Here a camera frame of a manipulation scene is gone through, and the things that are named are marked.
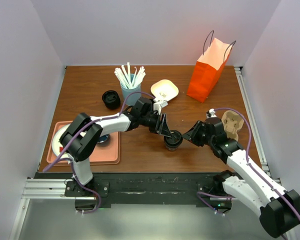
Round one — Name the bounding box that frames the stack of black lids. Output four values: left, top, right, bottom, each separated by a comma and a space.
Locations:
101, 90, 121, 110

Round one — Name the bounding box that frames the dark blue mug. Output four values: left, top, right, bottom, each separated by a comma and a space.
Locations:
97, 134, 111, 145

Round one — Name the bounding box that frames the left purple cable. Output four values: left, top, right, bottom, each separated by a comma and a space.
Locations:
41, 91, 156, 215

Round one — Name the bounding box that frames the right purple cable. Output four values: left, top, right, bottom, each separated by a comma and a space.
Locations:
196, 107, 300, 240

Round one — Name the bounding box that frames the blue straw holder cup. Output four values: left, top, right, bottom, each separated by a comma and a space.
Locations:
120, 82, 142, 106

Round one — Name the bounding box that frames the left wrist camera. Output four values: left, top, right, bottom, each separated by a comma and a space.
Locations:
130, 97, 168, 118

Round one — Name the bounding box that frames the pink plastic tray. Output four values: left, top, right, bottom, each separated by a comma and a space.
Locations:
46, 121, 120, 166

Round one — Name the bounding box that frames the white fruit pattern plate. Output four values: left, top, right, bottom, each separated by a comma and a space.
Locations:
51, 124, 69, 157

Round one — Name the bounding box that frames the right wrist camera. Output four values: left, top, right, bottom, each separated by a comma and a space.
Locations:
204, 108, 223, 125

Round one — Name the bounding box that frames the cardboard cup carrier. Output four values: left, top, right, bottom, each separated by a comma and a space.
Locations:
221, 110, 244, 141

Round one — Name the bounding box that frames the orange paper gift bag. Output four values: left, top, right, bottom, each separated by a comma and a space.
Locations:
186, 30, 236, 103

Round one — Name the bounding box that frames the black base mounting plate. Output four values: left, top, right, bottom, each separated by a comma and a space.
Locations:
34, 172, 232, 211

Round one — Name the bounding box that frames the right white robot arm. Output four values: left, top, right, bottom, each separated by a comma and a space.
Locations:
182, 117, 300, 238

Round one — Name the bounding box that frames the white wrapped straws bundle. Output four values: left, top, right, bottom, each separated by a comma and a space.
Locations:
114, 62, 146, 90

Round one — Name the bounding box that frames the purple cable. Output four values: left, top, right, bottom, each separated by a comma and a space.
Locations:
196, 107, 300, 240
41, 91, 156, 215

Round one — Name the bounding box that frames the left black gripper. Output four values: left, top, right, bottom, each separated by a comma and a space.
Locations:
140, 114, 171, 140

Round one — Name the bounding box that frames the aluminium frame rail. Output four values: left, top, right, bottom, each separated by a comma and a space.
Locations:
21, 177, 76, 200

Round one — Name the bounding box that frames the cream square bowl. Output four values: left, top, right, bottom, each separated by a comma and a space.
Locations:
150, 79, 179, 102

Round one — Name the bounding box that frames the black coffee cup lid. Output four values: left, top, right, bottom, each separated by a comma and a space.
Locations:
163, 130, 183, 146

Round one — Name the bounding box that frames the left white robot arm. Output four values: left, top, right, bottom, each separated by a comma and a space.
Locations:
56, 110, 179, 196

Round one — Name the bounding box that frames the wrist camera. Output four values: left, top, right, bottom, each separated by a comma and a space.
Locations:
204, 108, 223, 125
130, 97, 168, 118

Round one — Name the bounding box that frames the brown takeout coffee cup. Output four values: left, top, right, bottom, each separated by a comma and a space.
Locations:
165, 144, 179, 152

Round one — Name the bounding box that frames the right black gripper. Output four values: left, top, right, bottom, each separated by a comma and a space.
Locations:
181, 120, 214, 147

